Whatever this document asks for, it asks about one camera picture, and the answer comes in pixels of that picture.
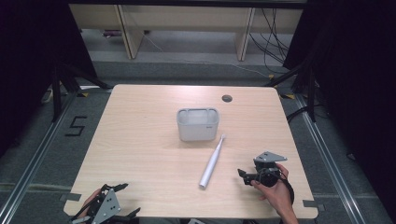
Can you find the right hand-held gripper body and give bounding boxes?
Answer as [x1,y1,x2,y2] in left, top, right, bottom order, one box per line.
[252,151,289,189]

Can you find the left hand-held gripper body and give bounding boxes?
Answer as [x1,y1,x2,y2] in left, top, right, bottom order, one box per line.
[69,185,133,224]

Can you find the white electric toothbrush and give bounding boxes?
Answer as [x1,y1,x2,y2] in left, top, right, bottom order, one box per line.
[199,133,227,189]

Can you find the grey toothbrush holder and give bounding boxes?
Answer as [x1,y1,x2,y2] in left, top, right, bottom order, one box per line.
[176,107,220,143]

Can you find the person's left hand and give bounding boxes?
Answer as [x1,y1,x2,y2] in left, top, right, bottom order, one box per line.
[78,188,102,218]

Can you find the person's right hand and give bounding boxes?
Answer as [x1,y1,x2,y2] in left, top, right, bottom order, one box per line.
[250,163,296,217]

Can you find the grey tape piece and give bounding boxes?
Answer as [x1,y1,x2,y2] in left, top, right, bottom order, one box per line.
[303,199,327,213]
[59,192,82,203]

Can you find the black metal stand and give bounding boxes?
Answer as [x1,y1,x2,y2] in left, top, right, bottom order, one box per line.
[264,62,319,123]
[50,62,113,123]

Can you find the black curtain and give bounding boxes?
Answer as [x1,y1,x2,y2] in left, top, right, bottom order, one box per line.
[283,0,396,216]
[0,0,98,157]

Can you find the small dark box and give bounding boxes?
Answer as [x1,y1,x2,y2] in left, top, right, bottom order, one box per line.
[102,29,123,38]

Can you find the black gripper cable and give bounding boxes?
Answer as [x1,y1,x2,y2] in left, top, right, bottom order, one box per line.
[278,172,296,206]

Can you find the thick black floor cable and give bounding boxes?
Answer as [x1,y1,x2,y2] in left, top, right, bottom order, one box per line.
[286,105,310,123]

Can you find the aluminium floor rail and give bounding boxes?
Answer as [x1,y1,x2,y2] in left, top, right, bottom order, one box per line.
[293,92,369,224]
[0,90,78,224]

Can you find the bundle of black cables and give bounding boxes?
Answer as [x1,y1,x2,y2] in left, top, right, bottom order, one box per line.
[248,7,291,75]

